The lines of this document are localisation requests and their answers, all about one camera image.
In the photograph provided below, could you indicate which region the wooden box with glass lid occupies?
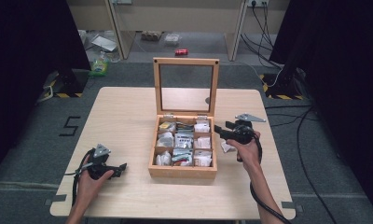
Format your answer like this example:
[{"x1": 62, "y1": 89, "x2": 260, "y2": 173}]
[{"x1": 147, "y1": 57, "x2": 221, "y2": 180}]

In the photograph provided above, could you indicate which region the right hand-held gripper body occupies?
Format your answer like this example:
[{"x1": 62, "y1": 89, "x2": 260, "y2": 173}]
[{"x1": 231, "y1": 112, "x2": 267, "y2": 146}]

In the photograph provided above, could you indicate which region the white floor cable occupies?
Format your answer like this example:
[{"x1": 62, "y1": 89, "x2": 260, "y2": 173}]
[{"x1": 237, "y1": 60, "x2": 284, "y2": 89}]

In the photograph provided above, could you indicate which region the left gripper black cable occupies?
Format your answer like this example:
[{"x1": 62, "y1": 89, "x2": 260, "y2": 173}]
[{"x1": 64, "y1": 147, "x2": 97, "y2": 205}]

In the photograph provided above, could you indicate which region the white wall power socket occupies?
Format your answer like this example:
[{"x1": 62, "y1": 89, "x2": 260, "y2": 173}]
[{"x1": 246, "y1": 0, "x2": 269, "y2": 8}]

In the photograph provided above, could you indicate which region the clear plastic container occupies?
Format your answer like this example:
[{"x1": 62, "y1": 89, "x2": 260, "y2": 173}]
[{"x1": 163, "y1": 33, "x2": 183, "y2": 48}]

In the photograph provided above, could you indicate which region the small white packet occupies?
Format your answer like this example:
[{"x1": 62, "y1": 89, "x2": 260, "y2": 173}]
[{"x1": 219, "y1": 140, "x2": 238, "y2": 154}]

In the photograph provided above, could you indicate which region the person's right hand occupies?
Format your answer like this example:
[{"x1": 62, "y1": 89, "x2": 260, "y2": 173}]
[{"x1": 225, "y1": 130, "x2": 263, "y2": 172}]

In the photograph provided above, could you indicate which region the green plastic bottle pack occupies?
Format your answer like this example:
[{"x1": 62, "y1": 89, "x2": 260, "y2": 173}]
[{"x1": 89, "y1": 51, "x2": 110, "y2": 77}]

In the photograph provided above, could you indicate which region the black stand with striped base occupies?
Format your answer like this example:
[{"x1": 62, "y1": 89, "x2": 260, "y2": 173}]
[
  {"x1": 258, "y1": 63, "x2": 306, "y2": 101},
  {"x1": 43, "y1": 59, "x2": 90, "y2": 99}
]

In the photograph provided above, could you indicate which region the long black floor cable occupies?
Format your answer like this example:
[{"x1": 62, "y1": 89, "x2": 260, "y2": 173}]
[{"x1": 296, "y1": 105, "x2": 338, "y2": 224}]

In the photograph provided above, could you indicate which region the grey floor tape marker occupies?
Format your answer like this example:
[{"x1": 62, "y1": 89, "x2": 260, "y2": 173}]
[{"x1": 281, "y1": 201, "x2": 304, "y2": 215}]

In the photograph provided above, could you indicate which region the grey flat sheet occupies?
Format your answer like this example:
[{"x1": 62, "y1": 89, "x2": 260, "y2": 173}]
[{"x1": 90, "y1": 34, "x2": 118, "y2": 53}]

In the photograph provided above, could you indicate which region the person's left hand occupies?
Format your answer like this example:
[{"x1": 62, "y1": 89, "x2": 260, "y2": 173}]
[{"x1": 74, "y1": 153, "x2": 116, "y2": 205}]

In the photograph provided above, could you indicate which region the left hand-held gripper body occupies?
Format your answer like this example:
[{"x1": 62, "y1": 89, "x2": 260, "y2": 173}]
[{"x1": 81, "y1": 143, "x2": 117, "y2": 180}]

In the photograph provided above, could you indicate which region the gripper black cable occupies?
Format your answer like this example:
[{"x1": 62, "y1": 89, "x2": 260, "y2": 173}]
[
  {"x1": 249, "y1": 133, "x2": 293, "y2": 224},
  {"x1": 64, "y1": 147, "x2": 97, "y2": 205}
]

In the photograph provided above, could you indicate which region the group of packets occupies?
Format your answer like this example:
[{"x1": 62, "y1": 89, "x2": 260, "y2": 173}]
[{"x1": 155, "y1": 119, "x2": 214, "y2": 168}]

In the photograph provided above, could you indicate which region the bundle of black socket cables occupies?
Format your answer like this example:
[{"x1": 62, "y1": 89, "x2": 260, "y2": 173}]
[{"x1": 240, "y1": 2, "x2": 283, "y2": 70}]

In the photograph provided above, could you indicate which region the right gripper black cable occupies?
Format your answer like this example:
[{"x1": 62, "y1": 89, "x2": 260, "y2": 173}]
[{"x1": 249, "y1": 133, "x2": 293, "y2": 224}]

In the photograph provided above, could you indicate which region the black curtain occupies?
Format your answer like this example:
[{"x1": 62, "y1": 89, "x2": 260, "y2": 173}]
[
  {"x1": 269, "y1": 0, "x2": 373, "y2": 216},
  {"x1": 0, "y1": 0, "x2": 92, "y2": 181}
]

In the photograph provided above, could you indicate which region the brown cardboard egg tray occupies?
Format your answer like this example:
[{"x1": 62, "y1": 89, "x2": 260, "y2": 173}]
[{"x1": 140, "y1": 30, "x2": 162, "y2": 42}]

